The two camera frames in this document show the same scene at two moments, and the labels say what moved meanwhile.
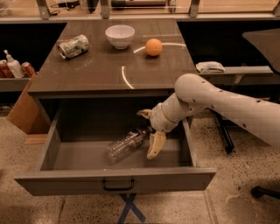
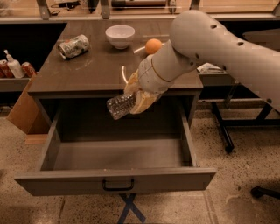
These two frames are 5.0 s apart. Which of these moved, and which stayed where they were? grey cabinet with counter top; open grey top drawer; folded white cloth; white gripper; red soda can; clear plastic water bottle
Moved: white gripper; clear plastic water bottle
Stayed: open grey top drawer; red soda can; grey cabinet with counter top; folded white cloth
